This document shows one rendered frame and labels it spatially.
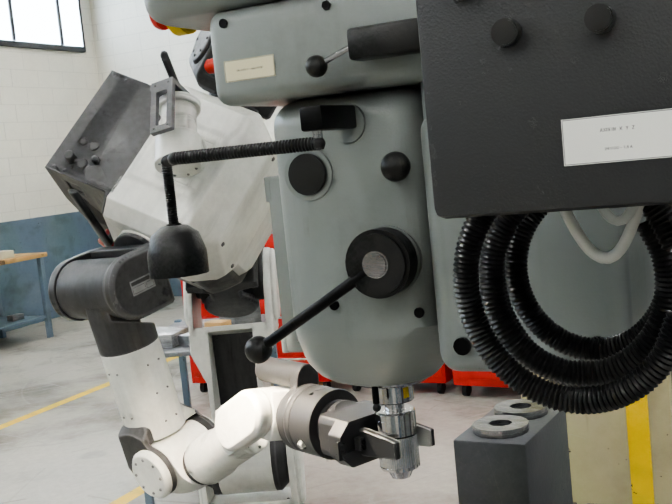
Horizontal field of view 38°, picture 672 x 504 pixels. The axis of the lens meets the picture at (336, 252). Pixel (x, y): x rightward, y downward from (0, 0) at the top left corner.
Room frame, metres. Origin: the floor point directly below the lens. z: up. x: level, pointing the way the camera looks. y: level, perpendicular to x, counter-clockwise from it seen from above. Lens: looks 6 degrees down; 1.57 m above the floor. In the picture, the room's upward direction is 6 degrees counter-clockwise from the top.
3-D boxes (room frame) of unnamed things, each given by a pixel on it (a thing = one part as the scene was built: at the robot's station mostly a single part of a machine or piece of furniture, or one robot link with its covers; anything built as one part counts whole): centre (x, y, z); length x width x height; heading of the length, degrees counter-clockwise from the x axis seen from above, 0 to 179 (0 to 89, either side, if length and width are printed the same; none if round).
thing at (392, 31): (0.94, -0.05, 1.66); 0.12 x 0.04 x 0.04; 64
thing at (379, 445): (1.07, -0.02, 1.23); 0.06 x 0.02 x 0.03; 40
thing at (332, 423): (1.16, 0.01, 1.23); 0.13 x 0.12 x 0.10; 130
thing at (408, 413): (1.09, -0.05, 1.26); 0.05 x 0.05 x 0.01
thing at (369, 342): (1.09, -0.05, 1.47); 0.21 x 0.19 x 0.32; 154
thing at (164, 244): (1.16, 0.19, 1.47); 0.07 x 0.07 x 0.06
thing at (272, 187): (1.14, 0.05, 1.44); 0.04 x 0.04 x 0.21; 64
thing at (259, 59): (1.07, -0.09, 1.68); 0.34 x 0.24 x 0.10; 64
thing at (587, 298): (1.00, -0.22, 1.47); 0.24 x 0.19 x 0.26; 154
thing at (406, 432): (1.09, -0.05, 1.23); 0.05 x 0.05 x 0.06
